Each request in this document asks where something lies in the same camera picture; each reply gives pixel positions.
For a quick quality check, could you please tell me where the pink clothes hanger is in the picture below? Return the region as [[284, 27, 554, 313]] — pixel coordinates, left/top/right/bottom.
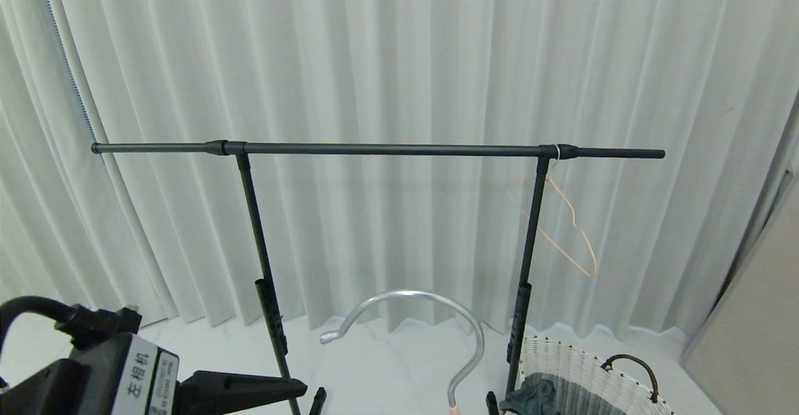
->
[[320, 288, 486, 415], [506, 159, 599, 279]]

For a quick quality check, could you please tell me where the black clothes rack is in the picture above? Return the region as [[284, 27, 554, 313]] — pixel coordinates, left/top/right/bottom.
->
[[92, 140, 666, 415]]

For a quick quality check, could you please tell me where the white laundry basket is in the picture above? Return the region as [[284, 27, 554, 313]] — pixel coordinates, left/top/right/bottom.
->
[[518, 336, 675, 415]]

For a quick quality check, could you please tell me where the white curtain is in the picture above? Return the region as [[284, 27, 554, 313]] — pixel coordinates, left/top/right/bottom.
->
[[0, 0, 799, 342]]

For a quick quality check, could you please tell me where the dark grey garment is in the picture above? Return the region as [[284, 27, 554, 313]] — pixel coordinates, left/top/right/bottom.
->
[[499, 379, 560, 415]]

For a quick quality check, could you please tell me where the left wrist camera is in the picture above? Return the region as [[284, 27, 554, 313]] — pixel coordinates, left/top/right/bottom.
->
[[0, 333, 183, 415]]

